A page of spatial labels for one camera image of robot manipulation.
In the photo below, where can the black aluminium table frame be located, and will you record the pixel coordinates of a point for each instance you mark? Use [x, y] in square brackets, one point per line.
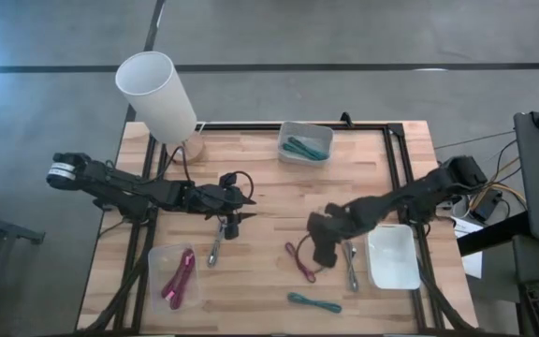
[251, 126]

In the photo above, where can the silver metal tool left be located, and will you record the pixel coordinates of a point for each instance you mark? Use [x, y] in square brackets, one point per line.
[213, 253]

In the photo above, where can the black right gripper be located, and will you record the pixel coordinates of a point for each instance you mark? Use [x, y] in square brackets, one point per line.
[325, 229]

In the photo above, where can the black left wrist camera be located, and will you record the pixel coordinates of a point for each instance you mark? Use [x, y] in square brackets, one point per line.
[232, 230]

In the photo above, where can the black frame clamp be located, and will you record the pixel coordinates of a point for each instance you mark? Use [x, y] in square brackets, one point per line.
[345, 120]

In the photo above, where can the round wooden lamp base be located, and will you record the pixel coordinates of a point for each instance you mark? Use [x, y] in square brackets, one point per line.
[194, 150]

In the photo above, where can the black power supply box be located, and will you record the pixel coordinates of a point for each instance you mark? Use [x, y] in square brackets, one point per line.
[485, 208]

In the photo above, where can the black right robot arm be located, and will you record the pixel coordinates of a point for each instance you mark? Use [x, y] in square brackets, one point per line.
[414, 194]

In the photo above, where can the plain white plastic bin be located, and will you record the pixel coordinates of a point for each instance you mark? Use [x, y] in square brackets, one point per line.
[393, 262]

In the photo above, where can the white cylindrical lamp shade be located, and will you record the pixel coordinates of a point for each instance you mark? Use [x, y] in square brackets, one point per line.
[157, 98]

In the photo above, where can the clear plastic bin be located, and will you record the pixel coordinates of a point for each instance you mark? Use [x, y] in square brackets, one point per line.
[157, 271]

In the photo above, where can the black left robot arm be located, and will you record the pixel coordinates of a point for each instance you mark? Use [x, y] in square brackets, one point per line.
[120, 185]

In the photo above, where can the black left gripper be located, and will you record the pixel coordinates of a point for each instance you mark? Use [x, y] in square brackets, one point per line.
[213, 199]

